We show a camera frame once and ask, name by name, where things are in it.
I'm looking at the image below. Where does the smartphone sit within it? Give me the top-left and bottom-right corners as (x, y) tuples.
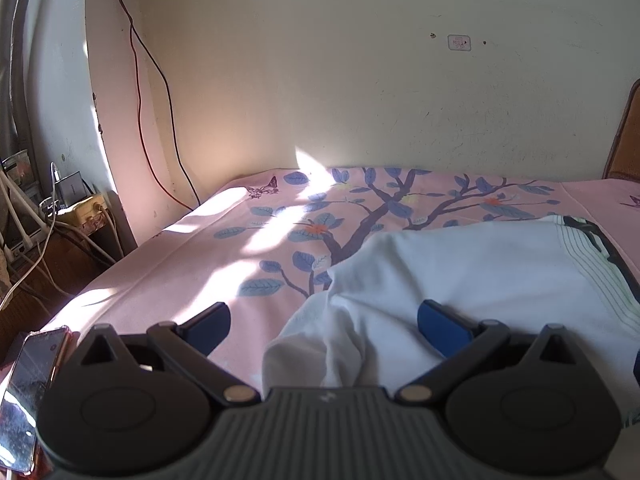
(0, 326), (72, 476)

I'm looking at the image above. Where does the white garment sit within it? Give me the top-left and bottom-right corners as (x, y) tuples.
(262, 214), (640, 428)

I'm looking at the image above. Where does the grey power adapter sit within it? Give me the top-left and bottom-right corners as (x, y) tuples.
(54, 171), (86, 201)

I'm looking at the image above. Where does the white cable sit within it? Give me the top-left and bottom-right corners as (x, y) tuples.
(47, 205), (126, 266)

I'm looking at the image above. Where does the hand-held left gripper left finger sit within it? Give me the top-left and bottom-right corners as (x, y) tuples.
(67, 301), (262, 407)

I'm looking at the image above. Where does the yellow power strip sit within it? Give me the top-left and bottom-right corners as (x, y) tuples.
(55, 194), (110, 233)

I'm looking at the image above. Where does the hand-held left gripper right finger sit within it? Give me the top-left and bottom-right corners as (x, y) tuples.
(394, 299), (582, 407)

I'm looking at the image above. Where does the pink floral bedsheet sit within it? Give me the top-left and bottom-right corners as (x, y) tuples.
(50, 164), (640, 431)

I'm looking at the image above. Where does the black cable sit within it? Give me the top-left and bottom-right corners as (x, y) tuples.
(112, 0), (201, 208)

